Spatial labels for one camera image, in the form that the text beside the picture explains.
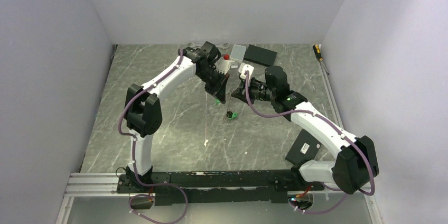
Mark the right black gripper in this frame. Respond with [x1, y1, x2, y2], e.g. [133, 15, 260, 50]
[231, 75, 276, 106]

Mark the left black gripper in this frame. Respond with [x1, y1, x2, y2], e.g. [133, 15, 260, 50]
[197, 67, 230, 105]

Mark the green plastic key tag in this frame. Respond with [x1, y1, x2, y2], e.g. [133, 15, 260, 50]
[226, 111, 237, 120]

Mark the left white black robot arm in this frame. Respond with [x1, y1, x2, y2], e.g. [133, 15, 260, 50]
[118, 42, 230, 192]

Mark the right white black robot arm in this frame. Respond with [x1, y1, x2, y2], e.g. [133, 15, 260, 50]
[231, 64, 379, 195]

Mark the translucent white plastic box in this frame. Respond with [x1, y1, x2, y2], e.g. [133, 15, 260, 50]
[230, 44, 247, 62]

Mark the black flat rectangular box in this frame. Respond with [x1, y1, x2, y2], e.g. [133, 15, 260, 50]
[243, 44, 277, 67]

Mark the silver open-end wrench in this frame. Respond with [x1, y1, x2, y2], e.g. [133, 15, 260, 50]
[185, 43, 230, 50]

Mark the yellow black screwdriver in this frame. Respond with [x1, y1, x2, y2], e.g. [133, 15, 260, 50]
[313, 44, 330, 75]

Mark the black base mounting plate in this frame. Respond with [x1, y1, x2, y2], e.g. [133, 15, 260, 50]
[116, 169, 323, 206]

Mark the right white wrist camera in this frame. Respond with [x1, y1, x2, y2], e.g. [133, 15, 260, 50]
[238, 63, 255, 81]

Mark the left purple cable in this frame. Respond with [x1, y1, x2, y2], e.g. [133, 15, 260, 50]
[118, 49, 190, 224]

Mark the aluminium extrusion rail frame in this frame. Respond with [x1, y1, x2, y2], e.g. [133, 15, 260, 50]
[56, 173, 384, 223]

